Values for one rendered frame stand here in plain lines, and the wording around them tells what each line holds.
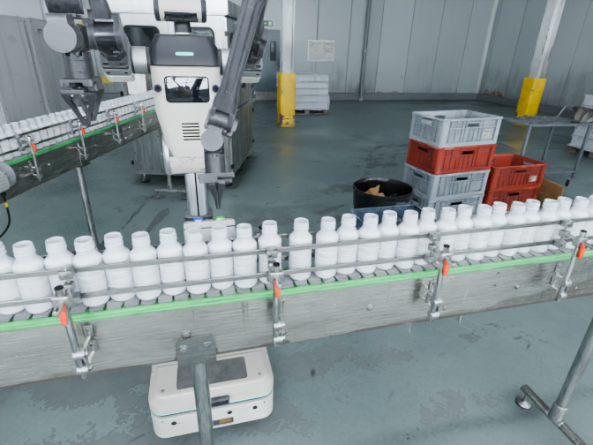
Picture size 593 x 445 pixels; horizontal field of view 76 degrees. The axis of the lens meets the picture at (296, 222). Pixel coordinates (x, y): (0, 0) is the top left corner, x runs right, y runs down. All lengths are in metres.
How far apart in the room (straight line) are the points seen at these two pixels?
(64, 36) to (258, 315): 0.74
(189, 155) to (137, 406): 1.25
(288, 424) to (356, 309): 0.98
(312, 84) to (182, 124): 9.09
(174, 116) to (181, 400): 1.12
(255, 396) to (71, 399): 0.93
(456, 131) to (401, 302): 2.30
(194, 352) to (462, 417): 1.45
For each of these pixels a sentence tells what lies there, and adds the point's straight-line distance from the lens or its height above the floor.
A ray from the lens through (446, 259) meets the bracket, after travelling 1.05.
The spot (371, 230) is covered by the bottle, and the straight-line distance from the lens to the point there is 1.02.
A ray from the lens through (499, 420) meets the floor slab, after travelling 2.22.
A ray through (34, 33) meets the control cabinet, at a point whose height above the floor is 1.67.
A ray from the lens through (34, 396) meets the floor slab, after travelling 2.38.
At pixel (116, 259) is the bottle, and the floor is 1.12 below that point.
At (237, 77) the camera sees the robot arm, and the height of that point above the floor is 1.49.
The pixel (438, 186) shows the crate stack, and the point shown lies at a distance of 3.34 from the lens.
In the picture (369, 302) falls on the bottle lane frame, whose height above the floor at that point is 0.92.
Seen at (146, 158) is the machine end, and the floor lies 0.32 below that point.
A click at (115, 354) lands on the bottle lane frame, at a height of 0.87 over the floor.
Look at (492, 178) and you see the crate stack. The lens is 3.82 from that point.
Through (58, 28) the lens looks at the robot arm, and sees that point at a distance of 0.93.
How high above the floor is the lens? 1.56
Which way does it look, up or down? 25 degrees down
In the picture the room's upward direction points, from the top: 2 degrees clockwise
